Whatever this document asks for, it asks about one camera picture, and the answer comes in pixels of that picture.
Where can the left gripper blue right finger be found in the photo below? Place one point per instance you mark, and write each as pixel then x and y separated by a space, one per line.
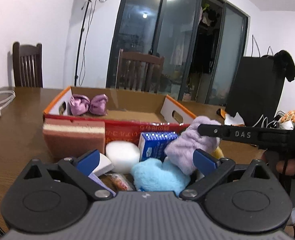
pixel 215 172

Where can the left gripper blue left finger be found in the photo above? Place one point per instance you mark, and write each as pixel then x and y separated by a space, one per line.
pixel 77 171

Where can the lavender cloth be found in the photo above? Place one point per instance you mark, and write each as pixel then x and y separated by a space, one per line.
pixel 96 179

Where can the yellow white sheep plush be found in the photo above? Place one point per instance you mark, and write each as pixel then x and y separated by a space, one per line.
pixel 217 153

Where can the pink layered sponge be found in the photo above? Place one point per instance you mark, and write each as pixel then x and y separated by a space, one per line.
pixel 73 138

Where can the lavender fuzzy headband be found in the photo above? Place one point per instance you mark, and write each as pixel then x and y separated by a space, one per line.
pixel 180 151

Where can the light blue plush toy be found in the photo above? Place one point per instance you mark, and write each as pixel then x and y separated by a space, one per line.
pixel 155 175

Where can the purple satin bow scrunchie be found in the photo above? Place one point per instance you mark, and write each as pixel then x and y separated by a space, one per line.
pixel 81 104

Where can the blue tissue pack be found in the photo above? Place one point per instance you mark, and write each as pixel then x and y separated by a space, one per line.
pixel 153 144

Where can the person's right hand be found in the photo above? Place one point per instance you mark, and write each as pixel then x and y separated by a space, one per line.
pixel 277 165

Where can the white wedge eraser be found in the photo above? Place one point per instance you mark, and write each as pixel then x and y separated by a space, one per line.
pixel 104 166

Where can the small snack wrapper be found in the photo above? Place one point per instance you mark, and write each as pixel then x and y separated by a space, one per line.
pixel 120 182

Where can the orange white wrapper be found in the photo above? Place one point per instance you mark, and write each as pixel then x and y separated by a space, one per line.
pixel 229 120

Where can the black bag with garment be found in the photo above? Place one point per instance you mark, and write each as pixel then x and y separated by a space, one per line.
pixel 257 87

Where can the red cardboard box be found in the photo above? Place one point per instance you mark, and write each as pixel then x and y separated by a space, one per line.
pixel 129 112

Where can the dark wooden chair back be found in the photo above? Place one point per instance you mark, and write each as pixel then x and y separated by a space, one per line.
pixel 138 71

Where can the dark wooden chair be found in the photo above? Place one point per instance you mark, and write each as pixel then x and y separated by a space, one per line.
pixel 27 65
pixel 138 71

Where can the dark wooden chair left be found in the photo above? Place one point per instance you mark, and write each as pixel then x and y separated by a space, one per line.
pixel 27 65

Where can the sliding glass door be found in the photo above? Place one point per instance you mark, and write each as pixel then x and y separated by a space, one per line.
pixel 202 42

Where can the studio light on stand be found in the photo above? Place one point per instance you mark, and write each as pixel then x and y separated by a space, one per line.
pixel 80 64

